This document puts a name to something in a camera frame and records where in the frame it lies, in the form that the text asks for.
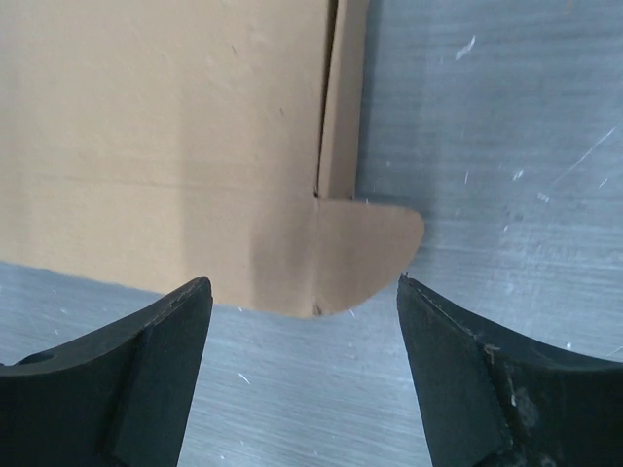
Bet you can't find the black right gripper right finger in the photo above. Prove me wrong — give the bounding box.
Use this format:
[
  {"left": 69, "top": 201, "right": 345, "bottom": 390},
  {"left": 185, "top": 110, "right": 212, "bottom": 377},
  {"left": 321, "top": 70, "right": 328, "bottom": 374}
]
[{"left": 397, "top": 275, "right": 622, "bottom": 466}]

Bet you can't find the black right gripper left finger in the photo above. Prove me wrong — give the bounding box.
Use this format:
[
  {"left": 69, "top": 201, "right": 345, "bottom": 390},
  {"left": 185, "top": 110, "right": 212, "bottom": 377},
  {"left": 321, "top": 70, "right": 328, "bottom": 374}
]
[{"left": 1, "top": 277, "right": 213, "bottom": 466}]

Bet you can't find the cardboard box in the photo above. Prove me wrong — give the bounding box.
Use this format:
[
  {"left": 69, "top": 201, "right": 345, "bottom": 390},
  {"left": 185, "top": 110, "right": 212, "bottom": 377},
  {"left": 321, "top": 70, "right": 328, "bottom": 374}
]
[{"left": 1, "top": 1, "right": 424, "bottom": 318}]

